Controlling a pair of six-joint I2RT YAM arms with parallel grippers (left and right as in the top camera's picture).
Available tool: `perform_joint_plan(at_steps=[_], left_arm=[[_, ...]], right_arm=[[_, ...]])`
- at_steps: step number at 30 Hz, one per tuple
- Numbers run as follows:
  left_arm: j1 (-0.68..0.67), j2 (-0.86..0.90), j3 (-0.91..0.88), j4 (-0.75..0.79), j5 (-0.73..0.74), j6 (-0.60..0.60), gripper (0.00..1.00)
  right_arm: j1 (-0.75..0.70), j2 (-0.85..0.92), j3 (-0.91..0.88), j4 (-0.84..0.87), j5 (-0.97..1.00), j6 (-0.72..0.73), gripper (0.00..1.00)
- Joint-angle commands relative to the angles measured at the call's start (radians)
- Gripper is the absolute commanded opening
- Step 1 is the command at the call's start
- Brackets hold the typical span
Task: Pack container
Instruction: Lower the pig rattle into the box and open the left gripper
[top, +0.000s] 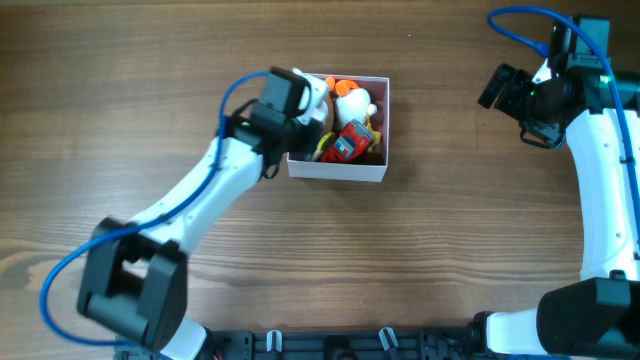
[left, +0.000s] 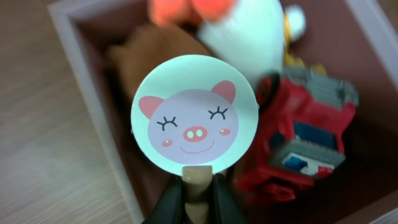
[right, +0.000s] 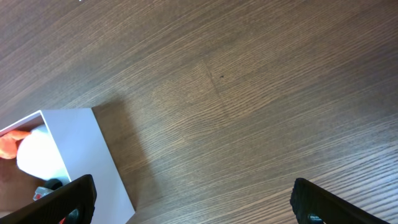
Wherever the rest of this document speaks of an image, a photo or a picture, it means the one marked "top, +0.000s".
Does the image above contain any red toy fire truck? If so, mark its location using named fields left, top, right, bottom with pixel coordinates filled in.
left=321, top=120, right=375, bottom=163

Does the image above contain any white plush chicken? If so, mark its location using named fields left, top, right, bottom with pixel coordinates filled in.
left=325, top=77, right=382, bottom=152

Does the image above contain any yellow cat rattle drum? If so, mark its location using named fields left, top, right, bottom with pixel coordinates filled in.
left=311, top=131, right=337, bottom=162

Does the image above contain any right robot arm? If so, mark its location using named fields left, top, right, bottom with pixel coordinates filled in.
left=475, top=8, right=639, bottom=359

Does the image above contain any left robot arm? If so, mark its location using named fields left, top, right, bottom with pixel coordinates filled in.
left=76, top=67, right=329, bottom=359

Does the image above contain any white box pink interior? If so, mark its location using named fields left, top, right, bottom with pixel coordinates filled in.
left=286, top=75, right=391, bottom=182

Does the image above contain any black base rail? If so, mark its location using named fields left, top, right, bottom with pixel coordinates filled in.
left=210, top=327, right=476, bottom=360

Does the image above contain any left blue cable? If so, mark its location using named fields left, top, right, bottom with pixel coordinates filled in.
left=38, top=70, right=272, bottom=348

